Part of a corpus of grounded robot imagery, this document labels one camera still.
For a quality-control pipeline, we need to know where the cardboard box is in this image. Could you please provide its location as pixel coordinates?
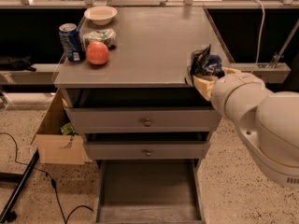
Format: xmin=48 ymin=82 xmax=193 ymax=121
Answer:
xmin=36 ymin=91 xmax=87 ymax=165

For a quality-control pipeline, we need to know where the white hanging cable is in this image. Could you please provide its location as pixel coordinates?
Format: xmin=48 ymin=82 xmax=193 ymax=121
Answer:
xmin=249 ymin=0 xmax=266 ymax=73

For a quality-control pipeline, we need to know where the green packet in box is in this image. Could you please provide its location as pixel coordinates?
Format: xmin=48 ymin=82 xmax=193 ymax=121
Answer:
xmin=61 ymin=122 xmax=76 ymax=135

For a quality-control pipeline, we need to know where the green white snack bag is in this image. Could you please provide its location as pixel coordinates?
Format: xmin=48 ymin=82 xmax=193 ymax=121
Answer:
xmin=82 ymin=29 xmax=117 ymax=49

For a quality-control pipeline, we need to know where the bottom grey open drawer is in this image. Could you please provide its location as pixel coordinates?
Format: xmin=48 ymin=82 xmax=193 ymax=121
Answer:
xmin=93 ymin=160 xmax=206 ymax=224

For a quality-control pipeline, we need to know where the blue soda can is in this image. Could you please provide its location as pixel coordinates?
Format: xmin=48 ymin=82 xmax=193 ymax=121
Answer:
xmin=59 ymin=23 xmax=85 ymax=62

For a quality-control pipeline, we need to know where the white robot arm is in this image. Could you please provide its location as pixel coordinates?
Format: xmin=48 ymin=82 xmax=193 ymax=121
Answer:
xmin=191 ymin=68 xmax=299 ymax=189

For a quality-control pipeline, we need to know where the white bowl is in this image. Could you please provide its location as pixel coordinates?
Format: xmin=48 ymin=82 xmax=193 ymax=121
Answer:
xmin=84 ymin=6 xmax=118 ymax=25

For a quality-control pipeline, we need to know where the drawer round knob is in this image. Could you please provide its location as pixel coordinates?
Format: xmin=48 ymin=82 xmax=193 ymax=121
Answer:
xmin=144 ymin=119 xmax=151 ymax=127
xmin=143 ymin=149 xmax=152 ymax=157

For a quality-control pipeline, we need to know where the black floor cable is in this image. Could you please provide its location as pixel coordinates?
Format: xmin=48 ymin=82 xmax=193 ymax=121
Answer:
xmin=0 ymin=132 xmax=94 ymax=224

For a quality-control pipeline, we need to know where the black object on ledge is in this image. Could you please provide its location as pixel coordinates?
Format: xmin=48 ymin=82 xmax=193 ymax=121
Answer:
xmin=0 ymin=56 xmax=36 ymax=72

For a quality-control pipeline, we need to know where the grey metal rail beam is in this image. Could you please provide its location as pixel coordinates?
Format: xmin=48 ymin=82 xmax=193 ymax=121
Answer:
xmin=231 ymin=63 xmax=291 ymax=83

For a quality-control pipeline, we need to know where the blue chip bag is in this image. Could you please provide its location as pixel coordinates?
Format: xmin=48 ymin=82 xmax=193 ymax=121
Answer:
xmin=186 ymin=45 xmax=225 ymax=84

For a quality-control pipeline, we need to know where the red apple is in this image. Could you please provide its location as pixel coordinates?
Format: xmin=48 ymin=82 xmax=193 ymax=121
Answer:
xmin=86 ymin=42 xmax=109 ymax=65

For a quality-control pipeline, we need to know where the middle drawer round knob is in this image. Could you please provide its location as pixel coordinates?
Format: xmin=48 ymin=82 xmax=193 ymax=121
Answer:
xmin=143 ymin=149 xmax=152 ymax=157

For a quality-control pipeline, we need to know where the top drawer round knob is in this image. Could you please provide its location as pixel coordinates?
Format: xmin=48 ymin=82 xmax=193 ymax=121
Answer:
xmin=144 ymin=119 xmax=151 ymax=127

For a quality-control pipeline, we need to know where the middle grey drawer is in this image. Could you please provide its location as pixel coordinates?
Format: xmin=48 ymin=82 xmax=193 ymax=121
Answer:
xmin=83 ymin=141 xmax=209 ymax=160

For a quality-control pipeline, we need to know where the top grey drawer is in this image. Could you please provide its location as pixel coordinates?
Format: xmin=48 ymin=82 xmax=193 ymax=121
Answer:
xmin=65 ymin=107 xmax=221 ymax=134

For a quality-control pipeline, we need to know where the black metal floor bar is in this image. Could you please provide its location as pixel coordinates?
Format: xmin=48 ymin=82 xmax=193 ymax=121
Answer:
xmin=0 ymin=151 xmax=39 ymax=224

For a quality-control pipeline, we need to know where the grey drawer cabinet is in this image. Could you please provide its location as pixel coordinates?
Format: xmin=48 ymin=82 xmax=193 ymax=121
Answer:
xmin=51 ymin=5 xmax=240 ymax=224

